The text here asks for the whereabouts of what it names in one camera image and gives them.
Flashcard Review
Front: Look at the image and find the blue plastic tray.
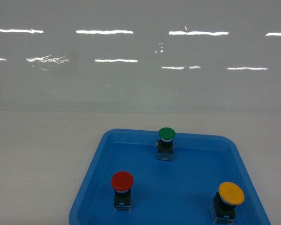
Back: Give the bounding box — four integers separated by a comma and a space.
69, 129, 270, 225

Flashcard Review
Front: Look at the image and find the yellow mushroom push button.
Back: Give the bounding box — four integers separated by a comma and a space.
210, 181, 245, 225

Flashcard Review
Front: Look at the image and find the green mushroom push button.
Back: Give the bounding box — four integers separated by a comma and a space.
156, 127, 176, 161

